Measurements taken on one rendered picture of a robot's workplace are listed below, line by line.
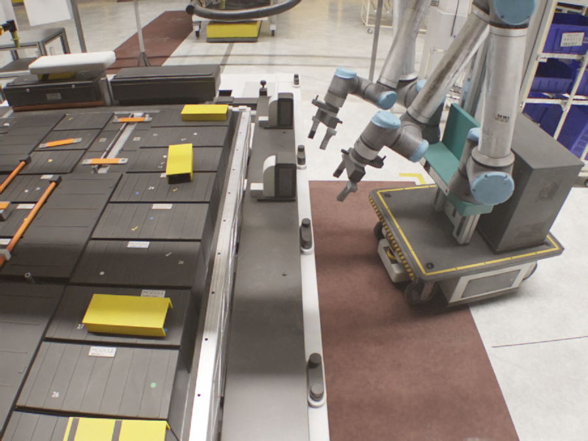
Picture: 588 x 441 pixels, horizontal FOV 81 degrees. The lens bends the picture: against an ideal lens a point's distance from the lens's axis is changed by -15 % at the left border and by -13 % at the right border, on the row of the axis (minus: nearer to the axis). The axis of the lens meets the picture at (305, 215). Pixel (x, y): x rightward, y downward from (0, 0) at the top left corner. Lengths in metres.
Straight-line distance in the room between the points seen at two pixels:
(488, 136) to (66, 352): 1.29
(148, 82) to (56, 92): 0.41
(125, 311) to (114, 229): 0.29
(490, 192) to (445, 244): 0.68
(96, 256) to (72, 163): 0.47
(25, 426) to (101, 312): 0.24
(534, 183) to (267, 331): 1.38
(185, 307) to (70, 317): 0.24
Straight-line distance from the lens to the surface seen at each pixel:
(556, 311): 2.52
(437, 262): 1.95
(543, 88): 3.20
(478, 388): 2.00
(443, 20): 4.59
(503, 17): 1.23
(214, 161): 1.21
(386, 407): 1.83
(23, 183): 1.36
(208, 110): 1.46
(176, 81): 1.63
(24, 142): 1.60
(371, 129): 1.36
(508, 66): 1.29
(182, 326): 0.79
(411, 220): 2.14
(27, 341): 0.88
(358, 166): 1.42
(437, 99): 1.45
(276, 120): 1.64
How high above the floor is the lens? 1.64
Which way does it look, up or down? 40 degrees down
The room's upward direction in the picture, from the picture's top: 3 degrees clockwise
